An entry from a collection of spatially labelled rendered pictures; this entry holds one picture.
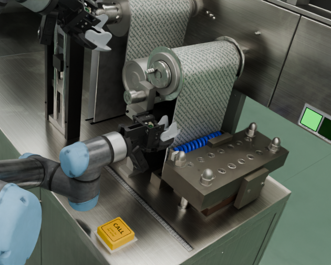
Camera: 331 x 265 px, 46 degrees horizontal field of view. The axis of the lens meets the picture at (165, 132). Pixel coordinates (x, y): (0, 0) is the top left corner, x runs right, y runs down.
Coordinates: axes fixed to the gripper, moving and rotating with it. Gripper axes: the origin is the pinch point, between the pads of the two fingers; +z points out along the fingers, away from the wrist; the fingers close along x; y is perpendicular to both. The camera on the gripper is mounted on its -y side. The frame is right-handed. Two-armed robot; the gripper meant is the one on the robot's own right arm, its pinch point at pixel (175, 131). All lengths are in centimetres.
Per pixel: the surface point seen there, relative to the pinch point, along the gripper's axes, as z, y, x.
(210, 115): 14.4, 1.8, -0.3
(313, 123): 29.4, 8.9, -25.1
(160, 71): -4.3, 17.3, 5.9
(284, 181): 159, -108, 26
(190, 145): 4.6, -4.8, -2.9
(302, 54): 30.1, 25.4, -14.2
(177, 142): 1.8, -4.4, -0.2
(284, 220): 124, -109, 3
